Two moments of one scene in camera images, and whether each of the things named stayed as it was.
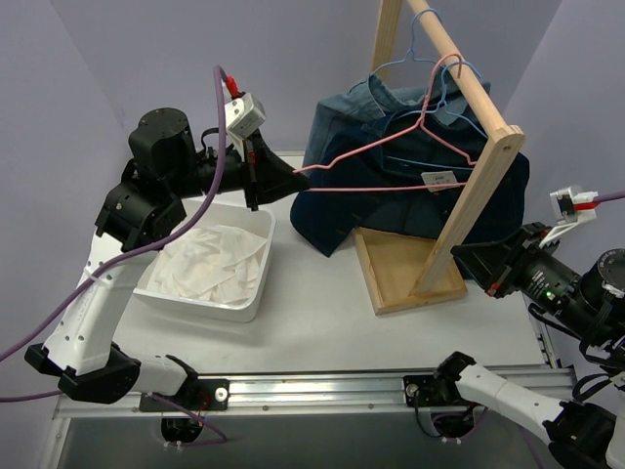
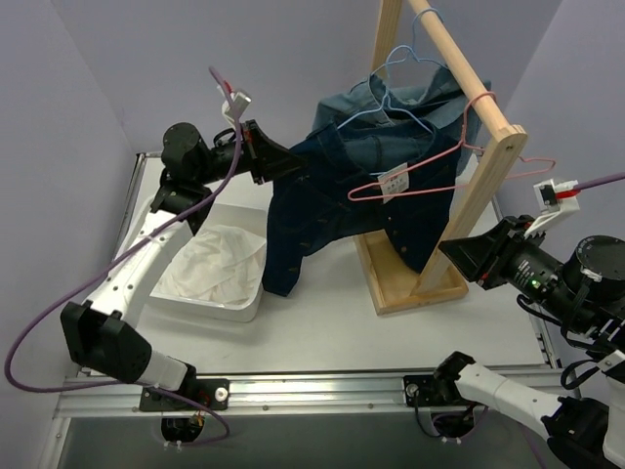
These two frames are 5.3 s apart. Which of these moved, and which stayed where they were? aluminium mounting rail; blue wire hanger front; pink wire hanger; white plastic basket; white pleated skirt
Moved: pink wire hanger; blue wire hanger front
Stayed: white plastic basket; aluminium mounting rail; white pleated skirt
